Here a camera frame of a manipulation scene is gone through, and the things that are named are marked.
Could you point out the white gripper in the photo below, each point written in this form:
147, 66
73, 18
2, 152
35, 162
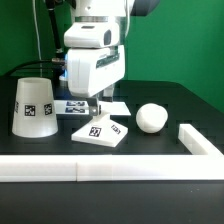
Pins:
90, 71

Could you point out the white lamp base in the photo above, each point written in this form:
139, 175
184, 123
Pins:
101, 130

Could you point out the white lamp bulb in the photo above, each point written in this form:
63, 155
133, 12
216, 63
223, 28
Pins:
151, 118

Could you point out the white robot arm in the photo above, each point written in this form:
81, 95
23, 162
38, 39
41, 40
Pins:
103, 23

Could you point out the white lamp shade cone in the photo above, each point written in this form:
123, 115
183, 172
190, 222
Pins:
34, 111

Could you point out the white tag sheet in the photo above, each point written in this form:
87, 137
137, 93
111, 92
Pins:
82, 108

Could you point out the white L-shaped wall fence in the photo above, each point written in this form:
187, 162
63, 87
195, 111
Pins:
204, 162

